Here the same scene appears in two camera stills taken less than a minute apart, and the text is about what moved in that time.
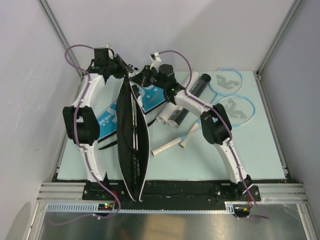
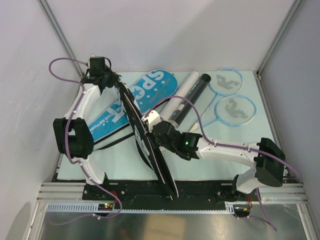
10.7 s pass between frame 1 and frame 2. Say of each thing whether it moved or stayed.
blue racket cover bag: moved
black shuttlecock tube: stayed
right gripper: moved
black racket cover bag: moved
